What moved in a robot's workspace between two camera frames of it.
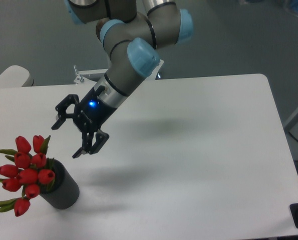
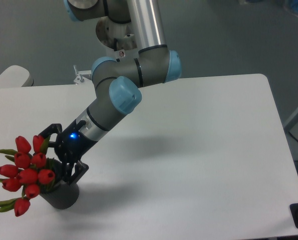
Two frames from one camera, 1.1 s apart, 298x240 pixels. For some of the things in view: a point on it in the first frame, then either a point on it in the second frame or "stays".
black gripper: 89,114 → 71,144
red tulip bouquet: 29,169 stays
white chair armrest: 14,76 stays
